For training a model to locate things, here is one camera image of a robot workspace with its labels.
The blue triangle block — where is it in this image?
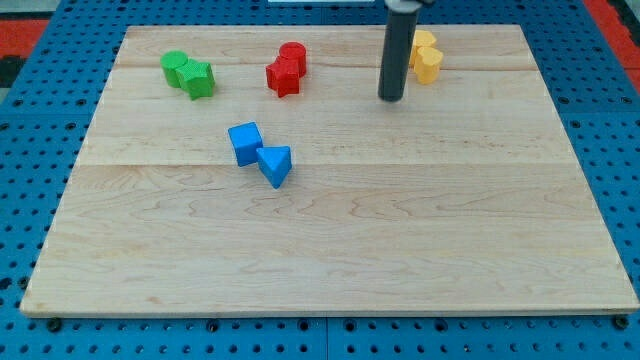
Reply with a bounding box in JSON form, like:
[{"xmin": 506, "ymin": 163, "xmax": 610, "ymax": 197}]
[{"xmin": 257, "ymin": 146, "xmax": 292, "ymax": 189}]

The red cylinder block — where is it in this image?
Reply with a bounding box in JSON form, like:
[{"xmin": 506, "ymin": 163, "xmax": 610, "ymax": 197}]
[{"xmin": 278, "ymin": 41, "xmax": 307, "ymax": 77}]

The grey rod mount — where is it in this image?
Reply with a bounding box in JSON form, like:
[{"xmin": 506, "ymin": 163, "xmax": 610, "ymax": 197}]
[{"xmin": 384, "ymin": 0, "xmax": 434, "ymax": 12}]

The green cylinder block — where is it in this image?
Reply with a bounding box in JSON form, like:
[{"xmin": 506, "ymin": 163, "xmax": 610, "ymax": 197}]
[{"xmin": 160, "ymin": 50, "xmax": 188, "ymax": 88}]

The yellow heart block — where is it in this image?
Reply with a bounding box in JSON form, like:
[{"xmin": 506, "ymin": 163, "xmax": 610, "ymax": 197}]
[{"xmin": 414, "ymin": 47, "xmax": 444, "ymax": 85}]

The green star block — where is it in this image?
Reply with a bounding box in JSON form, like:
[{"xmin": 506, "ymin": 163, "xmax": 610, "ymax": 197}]
[{"xmin": 176, "ymin": 59, "xmax": 215, "ymax": 100}]

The light wooden board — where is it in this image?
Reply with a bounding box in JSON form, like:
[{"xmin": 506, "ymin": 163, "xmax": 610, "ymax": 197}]
[{"xmin": 20, "ymin": 25, "xmax": 639, "ymax": 318}]

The red star block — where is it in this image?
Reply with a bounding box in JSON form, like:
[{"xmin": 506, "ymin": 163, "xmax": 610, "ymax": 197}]
[{"xmin": 265, "ymin": 57, "xmax": 300, "ymax": 98}]

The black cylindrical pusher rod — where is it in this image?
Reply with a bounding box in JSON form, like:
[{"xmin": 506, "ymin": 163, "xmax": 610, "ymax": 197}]
[{"xmin": 377, "ymin": 9, "xmax": 419, "ymax": 103}]

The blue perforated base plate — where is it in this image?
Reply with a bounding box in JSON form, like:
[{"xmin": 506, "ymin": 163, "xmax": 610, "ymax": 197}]
[{"xmin": 1, "ymin": 1, "xmax": 639, "ymax": 359}]

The blue cube block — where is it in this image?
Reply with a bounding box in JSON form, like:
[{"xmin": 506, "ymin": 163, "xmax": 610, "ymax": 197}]
[{"xmin": 227, "ymin": 122, "xmax": 263, "ymax": 167}]

